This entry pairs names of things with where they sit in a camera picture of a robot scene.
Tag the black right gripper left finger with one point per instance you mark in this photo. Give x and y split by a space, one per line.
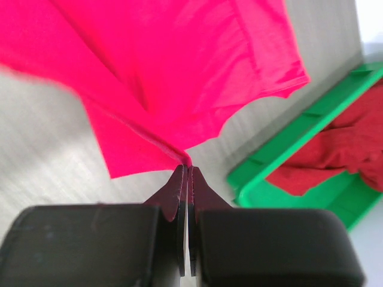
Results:
100 244

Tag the green plastic tray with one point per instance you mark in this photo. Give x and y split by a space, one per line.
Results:
345 194

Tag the hot pink t shirt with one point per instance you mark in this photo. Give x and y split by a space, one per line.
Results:
155 77

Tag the dark red t shirt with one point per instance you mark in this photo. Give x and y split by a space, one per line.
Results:
352 142

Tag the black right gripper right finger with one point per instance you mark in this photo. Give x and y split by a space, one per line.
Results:
266 247

